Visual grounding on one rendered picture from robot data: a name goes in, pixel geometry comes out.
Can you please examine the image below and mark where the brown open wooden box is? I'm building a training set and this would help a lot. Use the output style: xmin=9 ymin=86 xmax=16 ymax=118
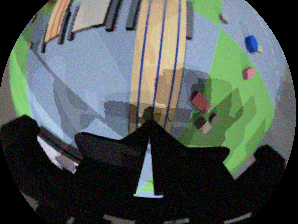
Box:
xmin=45 ymin=0 xmax=55 ymax=8

